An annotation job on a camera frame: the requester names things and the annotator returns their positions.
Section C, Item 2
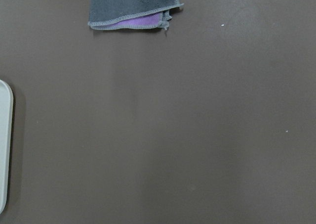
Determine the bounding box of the purple folded cloth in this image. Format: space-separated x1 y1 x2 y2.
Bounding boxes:
111 12 163 29

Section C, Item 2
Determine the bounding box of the grey folded cloth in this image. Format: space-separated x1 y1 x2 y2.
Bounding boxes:
88 0 182 31

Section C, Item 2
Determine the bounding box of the cream rabbit tray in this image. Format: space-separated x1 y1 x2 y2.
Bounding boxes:
0 80 14 213

